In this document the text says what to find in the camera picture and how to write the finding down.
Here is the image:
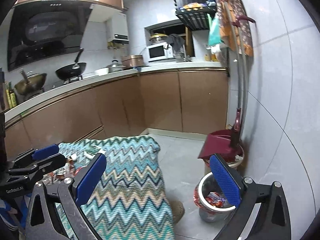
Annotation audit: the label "zigzag knitted table cloth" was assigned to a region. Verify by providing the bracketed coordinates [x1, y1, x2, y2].
[59, 135, 175, 239]

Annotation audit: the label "black frying pan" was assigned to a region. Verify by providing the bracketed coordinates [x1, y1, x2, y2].
[55, 48, 87, 81]

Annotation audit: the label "white basket under dustpan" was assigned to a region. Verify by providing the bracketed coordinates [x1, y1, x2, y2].
[203, 144, 245, 176]

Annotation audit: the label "white rimmed trash bin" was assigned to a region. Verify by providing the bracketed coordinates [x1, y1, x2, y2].
[193, 172, 236, 223]

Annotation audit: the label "oil bottles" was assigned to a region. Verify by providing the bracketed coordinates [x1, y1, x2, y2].
[5, 82, 17, 109]

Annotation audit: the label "brown kitchen cabinets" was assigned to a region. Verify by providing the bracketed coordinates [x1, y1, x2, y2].
[5, 69, 228, 158]

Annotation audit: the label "clear plastic wrapper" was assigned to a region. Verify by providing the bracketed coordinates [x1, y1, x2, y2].
[42, 157, 81, 185]

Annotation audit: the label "black wall rack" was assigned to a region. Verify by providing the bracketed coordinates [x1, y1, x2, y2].
[174, 0, 217, 31]

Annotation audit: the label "copper rice cooker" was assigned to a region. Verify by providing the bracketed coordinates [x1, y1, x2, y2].
[121, 55, 145, 68]

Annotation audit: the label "teal plastic bag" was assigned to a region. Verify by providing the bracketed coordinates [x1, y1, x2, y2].
[208, 14, 221, 46]

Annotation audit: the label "white water heater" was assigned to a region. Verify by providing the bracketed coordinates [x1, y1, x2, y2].
[106, 13, 129, 44]

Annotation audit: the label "black range hood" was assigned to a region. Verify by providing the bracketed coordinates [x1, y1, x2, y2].
[7, 0, 92, 71]

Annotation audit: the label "red white snack bag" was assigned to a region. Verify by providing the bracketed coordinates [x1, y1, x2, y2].
[193, 187, 228, 215]

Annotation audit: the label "steel pot lid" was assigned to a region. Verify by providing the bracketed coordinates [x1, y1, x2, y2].
[106, 59, 125, 73]

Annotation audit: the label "white microwave oven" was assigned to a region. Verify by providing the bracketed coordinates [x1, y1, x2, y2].
[146, 42, 174, 62]

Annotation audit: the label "maroon dustpan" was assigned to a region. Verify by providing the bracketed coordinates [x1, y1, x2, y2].
[198, 129, 244, 162]

